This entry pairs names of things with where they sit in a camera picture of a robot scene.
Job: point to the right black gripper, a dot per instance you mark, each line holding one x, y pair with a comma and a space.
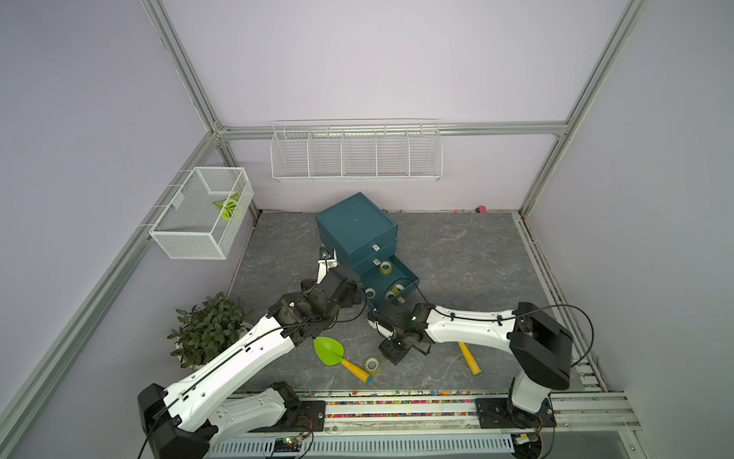
389, 352

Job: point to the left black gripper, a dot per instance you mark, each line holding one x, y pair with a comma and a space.
355, 297

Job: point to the blue toy rake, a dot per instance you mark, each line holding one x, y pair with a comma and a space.
473, 366

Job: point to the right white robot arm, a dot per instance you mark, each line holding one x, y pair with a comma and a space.
540, 344

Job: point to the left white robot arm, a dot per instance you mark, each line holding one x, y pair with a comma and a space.
229, 373

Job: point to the teal three-drawer cabinet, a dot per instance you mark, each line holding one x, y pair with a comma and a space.
363, 236

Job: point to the green toy shovel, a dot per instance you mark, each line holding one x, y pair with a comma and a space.
331, 352

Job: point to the green potted plant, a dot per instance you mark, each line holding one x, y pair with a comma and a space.
206, 330

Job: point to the green toy in basket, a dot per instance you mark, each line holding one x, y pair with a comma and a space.
228, 206

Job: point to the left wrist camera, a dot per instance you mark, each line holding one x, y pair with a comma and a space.
327, 260

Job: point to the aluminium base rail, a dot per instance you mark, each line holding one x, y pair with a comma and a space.
405, 413

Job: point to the white mesh wall basket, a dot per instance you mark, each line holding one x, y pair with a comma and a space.
191, 227

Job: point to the white wire wall shelf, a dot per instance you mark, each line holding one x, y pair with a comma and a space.
357, 150

